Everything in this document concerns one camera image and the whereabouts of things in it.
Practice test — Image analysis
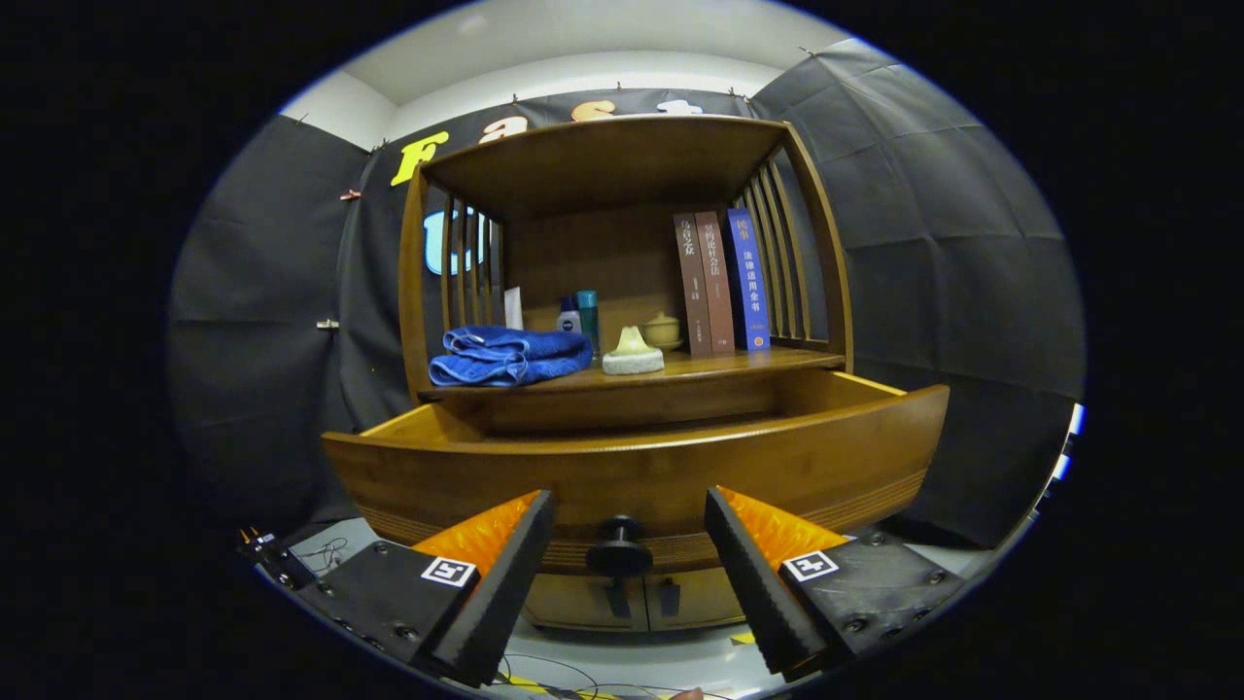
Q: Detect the black floor cable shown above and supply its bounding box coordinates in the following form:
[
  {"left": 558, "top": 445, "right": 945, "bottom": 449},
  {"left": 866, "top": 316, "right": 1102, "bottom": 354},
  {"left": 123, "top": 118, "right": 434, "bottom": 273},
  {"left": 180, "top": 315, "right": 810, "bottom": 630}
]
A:
[{"left": 498, "top": 652, "right": 602, "bottom": 697}]

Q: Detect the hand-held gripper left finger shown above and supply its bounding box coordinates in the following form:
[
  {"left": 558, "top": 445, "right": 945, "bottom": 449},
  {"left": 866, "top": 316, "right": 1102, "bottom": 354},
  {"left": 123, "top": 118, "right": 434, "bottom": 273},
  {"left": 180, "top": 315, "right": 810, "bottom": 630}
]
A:
[{"left": 292, "top": 489, "right": 556, "bottom": 687}]

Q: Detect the reddish brown book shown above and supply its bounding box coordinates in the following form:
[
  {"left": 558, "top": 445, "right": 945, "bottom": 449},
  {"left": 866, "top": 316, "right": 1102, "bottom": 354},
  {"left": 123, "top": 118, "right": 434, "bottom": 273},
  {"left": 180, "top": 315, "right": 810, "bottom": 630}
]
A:
[{"left": 694, "top": 211, "right": 737, "bottom": 355}]

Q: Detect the wooden countertop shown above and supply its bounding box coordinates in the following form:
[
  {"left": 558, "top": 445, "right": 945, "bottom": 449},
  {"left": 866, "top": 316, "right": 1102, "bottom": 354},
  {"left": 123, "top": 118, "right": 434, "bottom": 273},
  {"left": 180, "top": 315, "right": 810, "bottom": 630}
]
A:
[{"left": 418, "top": 346, "right": 847, "bottom": 398}]

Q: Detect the beige lidded teacup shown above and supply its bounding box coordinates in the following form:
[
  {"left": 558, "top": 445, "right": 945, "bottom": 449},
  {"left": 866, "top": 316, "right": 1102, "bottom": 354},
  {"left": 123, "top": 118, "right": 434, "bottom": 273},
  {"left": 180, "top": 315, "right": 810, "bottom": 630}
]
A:
[{"left": 639, "top": 311, "right": 683, "bottom": 352}]

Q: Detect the black backdrop cloth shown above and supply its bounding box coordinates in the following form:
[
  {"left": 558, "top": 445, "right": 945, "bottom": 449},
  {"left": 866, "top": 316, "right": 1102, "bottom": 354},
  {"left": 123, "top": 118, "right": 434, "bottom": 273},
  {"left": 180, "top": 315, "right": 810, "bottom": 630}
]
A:
[{"left": 167, "top": 39, "right": 1087, "bottom": 550}]

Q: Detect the folded blue towel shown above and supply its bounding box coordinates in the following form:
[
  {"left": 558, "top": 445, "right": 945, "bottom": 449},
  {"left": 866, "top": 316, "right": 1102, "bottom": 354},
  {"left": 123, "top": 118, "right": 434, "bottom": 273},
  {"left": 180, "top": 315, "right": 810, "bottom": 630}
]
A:
[{"left": 429, "top": 326, "right": 595, "bottom": 388}]

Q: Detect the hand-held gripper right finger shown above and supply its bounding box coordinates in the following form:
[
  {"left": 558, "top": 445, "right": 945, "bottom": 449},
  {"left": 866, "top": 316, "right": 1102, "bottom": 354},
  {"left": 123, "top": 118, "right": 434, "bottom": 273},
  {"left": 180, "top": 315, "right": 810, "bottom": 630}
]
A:
[{"left": 704, "top": 486, "right": 968, "bottom": 682}]

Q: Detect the wooden cabinet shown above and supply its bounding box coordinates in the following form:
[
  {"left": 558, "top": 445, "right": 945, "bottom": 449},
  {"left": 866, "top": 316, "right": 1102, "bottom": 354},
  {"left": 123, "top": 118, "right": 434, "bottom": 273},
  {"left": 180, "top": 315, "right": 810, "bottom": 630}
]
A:
[{"left": 321, "top": 115, "right": 951, "bottom": 633}]

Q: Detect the wooden cabinet door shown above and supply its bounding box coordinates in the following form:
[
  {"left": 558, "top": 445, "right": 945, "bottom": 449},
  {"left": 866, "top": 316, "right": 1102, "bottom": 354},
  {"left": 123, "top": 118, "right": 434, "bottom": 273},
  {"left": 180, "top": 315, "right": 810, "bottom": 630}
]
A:
[
  {"left": 643, "top": 567, "right": 747, "bottom": 628},
  {"left": 520, "top": 574, "right": 650, "bottom": 633}
]

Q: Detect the wooden drawer with black knob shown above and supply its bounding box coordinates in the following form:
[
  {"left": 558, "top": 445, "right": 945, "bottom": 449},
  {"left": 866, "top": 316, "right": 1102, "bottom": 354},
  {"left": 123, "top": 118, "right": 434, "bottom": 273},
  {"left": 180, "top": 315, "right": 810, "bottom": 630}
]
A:
[{"left": 321, "top": 367, "right": 951, "bottom": 578}]

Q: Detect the yellow black floor tape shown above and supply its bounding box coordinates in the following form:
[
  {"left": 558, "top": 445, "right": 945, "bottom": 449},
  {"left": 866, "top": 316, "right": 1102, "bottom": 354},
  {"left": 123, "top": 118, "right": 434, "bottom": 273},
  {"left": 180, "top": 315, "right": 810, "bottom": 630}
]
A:
[{"left": 505, "top": 676, "right": 623, "bottom": 700}]

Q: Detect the dark brown book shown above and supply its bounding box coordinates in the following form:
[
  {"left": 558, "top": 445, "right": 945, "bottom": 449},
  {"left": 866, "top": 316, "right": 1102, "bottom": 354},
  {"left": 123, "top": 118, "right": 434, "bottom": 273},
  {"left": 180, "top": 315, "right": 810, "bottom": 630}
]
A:
[{"left": 674, "top": 213, "right": 713, "bottom": 357}]

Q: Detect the blue book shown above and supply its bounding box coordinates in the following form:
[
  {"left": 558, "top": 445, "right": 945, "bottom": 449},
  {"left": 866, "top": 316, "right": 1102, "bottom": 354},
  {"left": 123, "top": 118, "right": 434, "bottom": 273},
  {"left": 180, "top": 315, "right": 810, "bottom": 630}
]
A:
[{"left": 725, "top": 207, "right": 772, "bottom": 352}]

